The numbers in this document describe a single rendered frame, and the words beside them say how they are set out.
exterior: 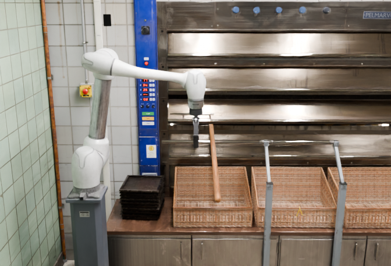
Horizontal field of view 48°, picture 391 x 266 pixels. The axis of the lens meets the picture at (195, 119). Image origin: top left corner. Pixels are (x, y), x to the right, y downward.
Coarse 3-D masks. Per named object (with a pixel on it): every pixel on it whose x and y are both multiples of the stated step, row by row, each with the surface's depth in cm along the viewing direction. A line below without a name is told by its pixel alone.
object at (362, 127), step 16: (176, 128) 341; (192, 128) 341; (208, 128) 341; (224, 128) 341; (240, 128) 341; (256, 128) 341; (272, 128) 341; (288, 128) 341; (304, 128) 341; (320, 128) 340; (336, 128) 340; (352, 128) 340; (368, 128) 340; (384, 128) 340
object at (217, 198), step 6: (210, 126) 327; (210, 132) 314; (210, 138) 302; (216, 162) 256; (216, 168) 246; (216, 174) 238; (216, 180) 229; (216, 186) 222; (216, 192) 215; (216, 198) 210
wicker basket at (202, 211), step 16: (176, 176) 346; (192, 176) 346; (208, 176) 346; (224, 176) 346; (176, 192) 346; (192, 192) 346; (208, 192) 346; (224, 192) 346; (240, 192) 346; (176, 208) 304; (192, 208) 305; (208, 208) 305; (224, 208) 305; (240, 208) 305; (176, 224) 308; (192, 224) 307; (208, 224) 308; (224, 224) 308; (240, 224) 310
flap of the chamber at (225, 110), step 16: (176, 112) 334; (208, 112) 334; (224, 112) 334; (240, 112) 334; (256, 112) 334; (272, 112) 334; (288, 112) 334; (304, 112) 334; (320, 112) 334; (336, 112) 334; (352, 112) 334; (368, 112) 333; (384, 112) 333
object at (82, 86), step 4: (80, 84) 326; (84, 84) 326; (88, 84) 326; (92, 84) 327; (80, 88) 327; (84, 88) 327; (92, 88) 327; (80, 92) 327; (88, 92) 327; (92, 92) 328; (80, 96) 328; (84, 96) 328; (88, 96) 328; (92, 96) 328
